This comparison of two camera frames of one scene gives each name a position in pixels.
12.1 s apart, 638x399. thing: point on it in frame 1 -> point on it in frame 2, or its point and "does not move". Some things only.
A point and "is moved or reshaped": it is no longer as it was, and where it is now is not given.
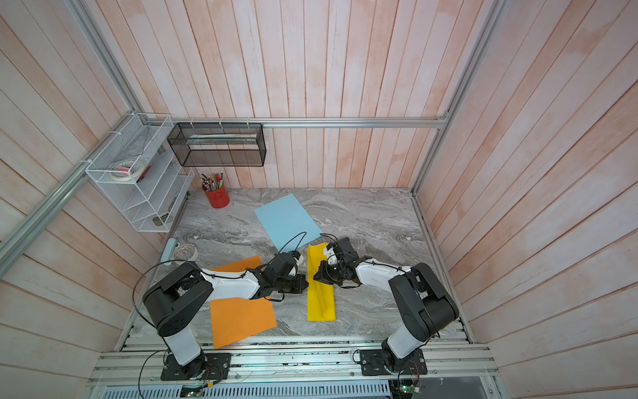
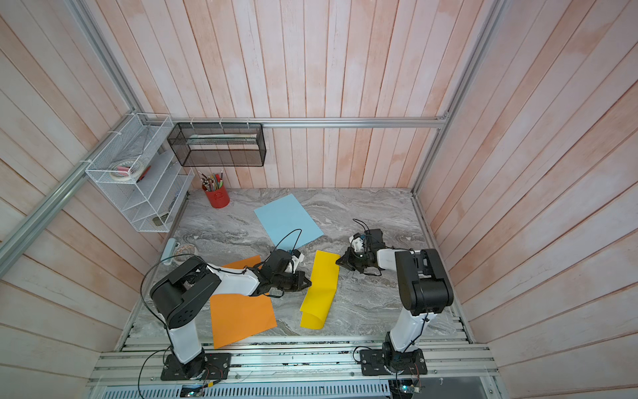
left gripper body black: [290, 284] does not move
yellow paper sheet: [321, 299] is moved or reshaped
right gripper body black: [332, 273] -> [357, 260]
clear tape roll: [185, 252] does not move
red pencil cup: [218, 198] does not move
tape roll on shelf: [127, 169] does not move
